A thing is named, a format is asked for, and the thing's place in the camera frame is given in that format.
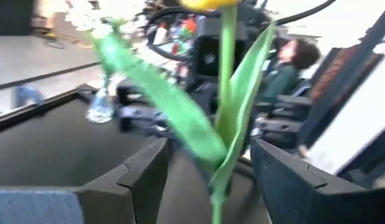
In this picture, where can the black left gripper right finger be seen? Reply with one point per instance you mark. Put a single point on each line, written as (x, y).
(298, 202)

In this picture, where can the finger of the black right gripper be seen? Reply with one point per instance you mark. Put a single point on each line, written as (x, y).
(142, 119)
(279, 130)

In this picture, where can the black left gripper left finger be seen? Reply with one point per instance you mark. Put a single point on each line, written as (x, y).
(133, 199)

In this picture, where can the yellow artificial tulip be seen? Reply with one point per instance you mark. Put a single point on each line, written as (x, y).
(226, 62)

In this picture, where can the white artificial flower bunch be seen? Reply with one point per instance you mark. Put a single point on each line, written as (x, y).
(131, 28)
(117, 6)
(86, 21)

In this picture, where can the clear glass vase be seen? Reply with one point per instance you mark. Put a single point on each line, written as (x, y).
(100, 109)

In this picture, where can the person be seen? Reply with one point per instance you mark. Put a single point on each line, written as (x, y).
(283, 81)

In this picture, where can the black table mat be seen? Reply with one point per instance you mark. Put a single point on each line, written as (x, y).
(55, 149)

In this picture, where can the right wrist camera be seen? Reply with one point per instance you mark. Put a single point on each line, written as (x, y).
(208, 59)

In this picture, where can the black frame strut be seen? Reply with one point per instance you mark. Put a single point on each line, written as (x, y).
(367, 43)

